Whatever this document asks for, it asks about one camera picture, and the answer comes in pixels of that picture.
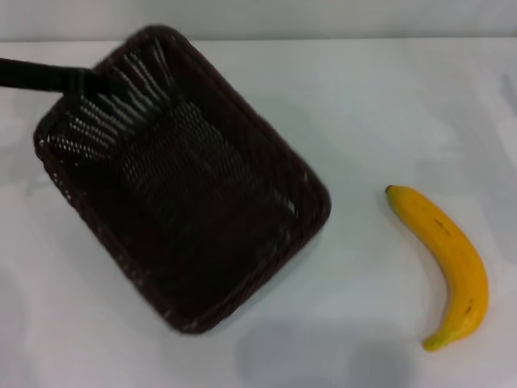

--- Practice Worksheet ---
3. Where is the dark brown woven basket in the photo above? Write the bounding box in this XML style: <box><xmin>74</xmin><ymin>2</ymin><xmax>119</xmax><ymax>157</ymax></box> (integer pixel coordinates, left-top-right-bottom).
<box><xmin>33</xmin><ymin>24</ymin><xmax>333</xmax><ymax>336</ymax></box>

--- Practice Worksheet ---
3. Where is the yellow banana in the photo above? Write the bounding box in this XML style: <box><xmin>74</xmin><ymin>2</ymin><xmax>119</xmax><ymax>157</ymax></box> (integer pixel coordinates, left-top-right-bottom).
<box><xmin>384</xmin><ymin>184</ymin><xmax>490</xmax><ymax>352</ymax></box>

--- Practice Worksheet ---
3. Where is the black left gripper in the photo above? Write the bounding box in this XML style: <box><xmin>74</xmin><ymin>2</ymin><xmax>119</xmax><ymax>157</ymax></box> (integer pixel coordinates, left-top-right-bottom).
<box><xmin>0</xmin><ymin>57</ymin><xmax>122</xmax><ymax>103</ymax></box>

